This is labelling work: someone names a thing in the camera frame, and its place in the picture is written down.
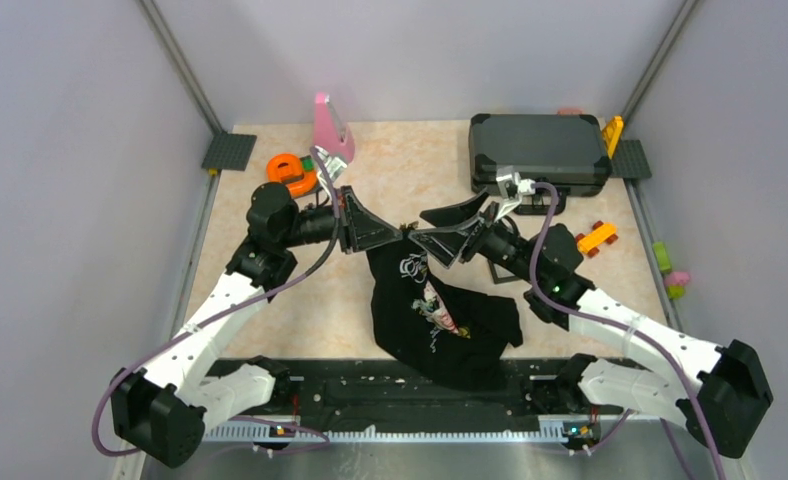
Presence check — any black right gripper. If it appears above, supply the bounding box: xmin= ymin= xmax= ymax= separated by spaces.
xmin=410 ymin=188 xmax=543 ymax=284

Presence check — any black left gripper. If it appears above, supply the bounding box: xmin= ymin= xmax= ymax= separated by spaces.
xmin=279 ymin=185 xmax=402 ymax=253

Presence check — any black printed t-shirt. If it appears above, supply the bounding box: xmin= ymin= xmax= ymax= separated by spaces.
xmin=366 ymin=239 xmax=523 ymax=392

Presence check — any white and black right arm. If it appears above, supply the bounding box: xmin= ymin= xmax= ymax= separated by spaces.
xmin=408 ymin=193 xmax=774 ymax=459

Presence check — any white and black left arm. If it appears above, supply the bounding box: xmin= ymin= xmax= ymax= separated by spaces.
xmin=110 ymin=182 xmax=403 ymax=468

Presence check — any pink wedge stand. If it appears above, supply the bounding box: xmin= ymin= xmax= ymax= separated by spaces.
xmin=313 ymin=92 xmax=355 ymax=164

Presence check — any orange toy car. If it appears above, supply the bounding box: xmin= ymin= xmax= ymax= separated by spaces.
xmin=575 ymin=221 xmax=618 ymax=258

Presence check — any black hard carrying case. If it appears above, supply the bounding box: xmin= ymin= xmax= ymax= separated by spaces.
xmin=468 ymin=113 xmax=612 ymax=214

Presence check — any dark grey baseplate left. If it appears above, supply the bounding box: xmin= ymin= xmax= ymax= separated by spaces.
xmin=201 ymin=131 xmax=258 ymax=172

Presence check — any dark grey baseplate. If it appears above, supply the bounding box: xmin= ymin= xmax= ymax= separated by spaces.
xmin=611 ymin=139 xmax=652 ymax=180
xmin=201 ymin=131 xmax=258 ymax=172

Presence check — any yellow toy piece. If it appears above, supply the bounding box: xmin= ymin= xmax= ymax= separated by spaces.
xmin=601 ymin=116 xmax=624 ymax=158

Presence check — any dark grey baseplate right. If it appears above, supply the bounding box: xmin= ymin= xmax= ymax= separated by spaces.
xmin=611 ymin=139 xmax=652 ymax=180

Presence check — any green toy block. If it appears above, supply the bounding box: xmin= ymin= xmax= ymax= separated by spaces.
xmin=651 ymin=241 xmax=673 ymax=275

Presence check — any pink toy block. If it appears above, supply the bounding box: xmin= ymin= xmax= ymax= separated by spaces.
xmin=663 ymin=271 xmax=691 ymax=300

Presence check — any black square frame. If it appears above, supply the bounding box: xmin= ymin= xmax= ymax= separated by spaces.
xmin=488 ymin=261 xmax=519 ymax=285

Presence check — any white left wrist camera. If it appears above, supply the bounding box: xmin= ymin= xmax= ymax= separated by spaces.
xmin=310 ymin=146 xmax=349 ymax=193

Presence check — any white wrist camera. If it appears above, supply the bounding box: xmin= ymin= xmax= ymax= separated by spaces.
xmin=310 ymin=146 xmax=349 ymax=193
xmin=496 ymin=167 xmax=537 ymax=220

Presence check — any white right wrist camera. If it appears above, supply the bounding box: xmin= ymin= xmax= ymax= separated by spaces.
xmin=496 ymin=167 xmax=537 ymax=220

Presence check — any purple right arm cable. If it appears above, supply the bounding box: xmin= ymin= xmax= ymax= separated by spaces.
xmin=527 ymin=181 xmax=728 ymax=480

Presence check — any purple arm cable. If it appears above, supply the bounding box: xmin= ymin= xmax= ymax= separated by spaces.
xmin=527 ymin=181 xmax=728 ymax=480
xmin=90 ymin=146 xmax=344 ymax=458

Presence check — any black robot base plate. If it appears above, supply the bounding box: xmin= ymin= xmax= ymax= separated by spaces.
xmin=188 ymin=357 xmax=627 ymax=436

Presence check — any aluminium frame rail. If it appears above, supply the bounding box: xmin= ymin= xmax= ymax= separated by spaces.
xmin=128 ymin=374 xmax=734 ymax=445

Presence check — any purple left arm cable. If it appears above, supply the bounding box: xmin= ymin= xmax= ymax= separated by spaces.
xmin=90 ymin=146 xmax=344 ymax=458

